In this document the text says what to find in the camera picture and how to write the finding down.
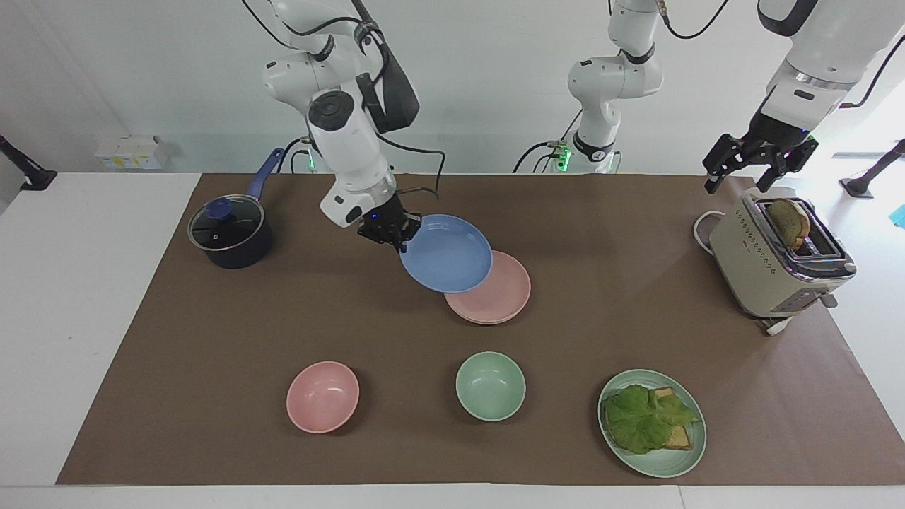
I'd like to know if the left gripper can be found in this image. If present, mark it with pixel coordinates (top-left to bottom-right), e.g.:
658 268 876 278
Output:
703 110 820 196

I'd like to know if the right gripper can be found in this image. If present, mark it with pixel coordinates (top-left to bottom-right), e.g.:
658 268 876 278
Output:
357 192 424 255

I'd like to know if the blue plate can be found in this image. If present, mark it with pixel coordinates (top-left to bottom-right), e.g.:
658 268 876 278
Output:
399 214 494 294

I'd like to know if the bread slice with dark crust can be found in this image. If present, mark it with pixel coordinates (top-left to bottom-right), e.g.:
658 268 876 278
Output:
766 197 812 249

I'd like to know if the cream toaster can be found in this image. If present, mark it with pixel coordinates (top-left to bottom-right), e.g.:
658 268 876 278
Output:
708 187 858 320

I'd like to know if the pink plate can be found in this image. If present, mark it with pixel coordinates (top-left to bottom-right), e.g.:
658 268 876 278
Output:
443 250 532 324

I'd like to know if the black stand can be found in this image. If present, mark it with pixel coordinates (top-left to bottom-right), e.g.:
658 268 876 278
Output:
839 139 905 199
0 134 58 192

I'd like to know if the beige plate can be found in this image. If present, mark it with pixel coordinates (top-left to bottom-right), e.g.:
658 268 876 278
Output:
452 305 530 327

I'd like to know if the dark blue saucepan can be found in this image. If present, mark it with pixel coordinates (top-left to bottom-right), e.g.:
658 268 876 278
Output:
187 147 286 270

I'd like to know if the green bowl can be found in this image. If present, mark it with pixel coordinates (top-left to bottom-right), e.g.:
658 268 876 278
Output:
455 351 527 423

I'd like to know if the glass pan lid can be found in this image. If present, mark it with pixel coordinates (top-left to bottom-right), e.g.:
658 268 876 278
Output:
188 196 264 252

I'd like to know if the pink bowl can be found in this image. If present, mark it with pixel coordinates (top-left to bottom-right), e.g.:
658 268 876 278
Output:
286 361 361 435

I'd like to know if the green lettuce leaf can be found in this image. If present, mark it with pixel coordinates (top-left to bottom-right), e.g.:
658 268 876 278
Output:
602 385 701 455

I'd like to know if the toasted bread slice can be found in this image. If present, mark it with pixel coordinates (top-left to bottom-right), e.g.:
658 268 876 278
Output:
652 386 694 452

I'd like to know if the green plate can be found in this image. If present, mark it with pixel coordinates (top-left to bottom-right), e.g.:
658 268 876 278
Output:
597 368 708 479

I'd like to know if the black cable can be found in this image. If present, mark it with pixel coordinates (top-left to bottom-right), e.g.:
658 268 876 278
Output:
512 107 585 175
656 0 732 41
378 133 447 200
839 41 905 111

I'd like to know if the white wall box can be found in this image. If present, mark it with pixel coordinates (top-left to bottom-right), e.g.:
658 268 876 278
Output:
94 135 171 171

